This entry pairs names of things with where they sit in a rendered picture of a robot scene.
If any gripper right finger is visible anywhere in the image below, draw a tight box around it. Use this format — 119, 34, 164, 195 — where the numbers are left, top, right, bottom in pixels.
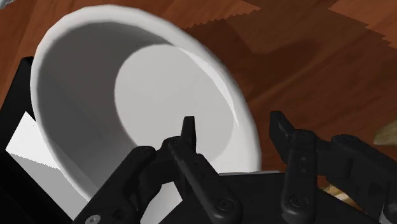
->
268, 110, 397, 224

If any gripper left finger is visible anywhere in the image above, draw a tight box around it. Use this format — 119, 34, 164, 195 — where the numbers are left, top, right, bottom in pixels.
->
73, 115, 243, 224

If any olive tan object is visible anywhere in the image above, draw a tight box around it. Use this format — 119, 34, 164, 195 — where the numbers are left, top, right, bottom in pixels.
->
373, 119, 397, 147

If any white cup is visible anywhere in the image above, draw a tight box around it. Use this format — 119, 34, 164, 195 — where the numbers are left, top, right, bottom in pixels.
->
30, 4, 262, 202

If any black framed white panel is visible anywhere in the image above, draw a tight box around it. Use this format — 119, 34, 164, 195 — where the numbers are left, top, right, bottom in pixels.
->
0, 57, 184, 224

